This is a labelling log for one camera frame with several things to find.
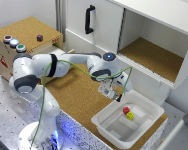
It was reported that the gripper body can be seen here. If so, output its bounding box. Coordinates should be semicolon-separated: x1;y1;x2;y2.
97;77;124;100

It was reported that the white plastic box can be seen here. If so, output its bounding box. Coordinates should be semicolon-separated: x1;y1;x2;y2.
90;88;166;150

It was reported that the wooden drawer box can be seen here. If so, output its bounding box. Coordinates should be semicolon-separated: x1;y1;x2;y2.
0;16;65;83

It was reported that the yellow block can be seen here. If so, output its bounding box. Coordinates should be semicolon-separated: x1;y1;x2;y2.
125;112;135;121

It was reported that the wooden drawer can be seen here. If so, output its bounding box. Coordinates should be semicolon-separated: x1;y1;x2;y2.
37;45;76;57

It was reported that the white sliding door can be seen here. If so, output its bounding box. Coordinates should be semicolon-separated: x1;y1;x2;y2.
66;0;125;55

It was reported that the purple block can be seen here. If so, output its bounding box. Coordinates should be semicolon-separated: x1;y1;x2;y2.
36;34;44;42

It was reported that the white cabinet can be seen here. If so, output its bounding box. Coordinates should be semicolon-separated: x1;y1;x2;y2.
64;0;188;108

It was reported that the green button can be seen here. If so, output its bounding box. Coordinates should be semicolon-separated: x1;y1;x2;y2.
15;43;27;54

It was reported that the blue button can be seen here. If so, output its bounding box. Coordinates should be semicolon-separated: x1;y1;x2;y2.
9;38;20;49

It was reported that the red button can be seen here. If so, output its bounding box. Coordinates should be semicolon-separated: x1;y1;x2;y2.
3;34;13;44

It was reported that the green cable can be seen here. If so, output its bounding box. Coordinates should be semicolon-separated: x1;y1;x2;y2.
29;59;133;150

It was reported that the black door handle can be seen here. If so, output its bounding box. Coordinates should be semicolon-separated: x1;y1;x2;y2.
84;4;96;35

